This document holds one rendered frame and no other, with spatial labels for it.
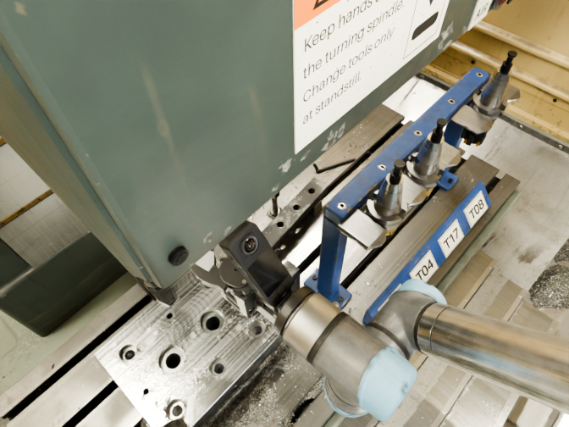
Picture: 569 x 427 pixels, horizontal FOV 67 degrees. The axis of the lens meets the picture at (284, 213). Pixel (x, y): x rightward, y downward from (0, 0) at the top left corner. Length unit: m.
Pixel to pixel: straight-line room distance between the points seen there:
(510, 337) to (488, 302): 0.70
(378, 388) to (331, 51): 0.38
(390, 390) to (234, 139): 0.37
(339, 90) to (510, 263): 1.14
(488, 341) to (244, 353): 0.45
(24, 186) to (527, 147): 1.30
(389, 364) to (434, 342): 0.11
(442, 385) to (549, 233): 0.54
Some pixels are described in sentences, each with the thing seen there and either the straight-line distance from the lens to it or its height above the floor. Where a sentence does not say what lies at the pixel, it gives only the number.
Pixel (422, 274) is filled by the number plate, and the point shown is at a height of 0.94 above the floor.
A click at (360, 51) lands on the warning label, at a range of 0.26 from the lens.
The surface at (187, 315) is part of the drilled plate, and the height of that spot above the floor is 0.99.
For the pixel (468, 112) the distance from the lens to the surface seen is 0.91.
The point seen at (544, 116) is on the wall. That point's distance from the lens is 1.45.
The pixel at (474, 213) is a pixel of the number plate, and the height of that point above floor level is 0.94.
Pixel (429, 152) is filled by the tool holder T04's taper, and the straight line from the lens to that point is 0.73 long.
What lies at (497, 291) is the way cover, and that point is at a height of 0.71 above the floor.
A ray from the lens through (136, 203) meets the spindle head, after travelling 0.19.
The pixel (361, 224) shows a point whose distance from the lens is 0.69.
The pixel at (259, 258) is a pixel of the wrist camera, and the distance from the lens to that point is 0.52.
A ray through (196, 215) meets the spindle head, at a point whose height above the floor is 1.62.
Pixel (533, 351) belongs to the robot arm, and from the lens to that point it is 0.55.
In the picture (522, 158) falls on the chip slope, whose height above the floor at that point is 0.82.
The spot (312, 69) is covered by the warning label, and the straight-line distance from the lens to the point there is 0.23.
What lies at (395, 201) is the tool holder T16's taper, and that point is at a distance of 0.68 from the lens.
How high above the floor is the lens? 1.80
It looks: 56 degrees down
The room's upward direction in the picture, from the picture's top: 3 degrees counter-clockwise
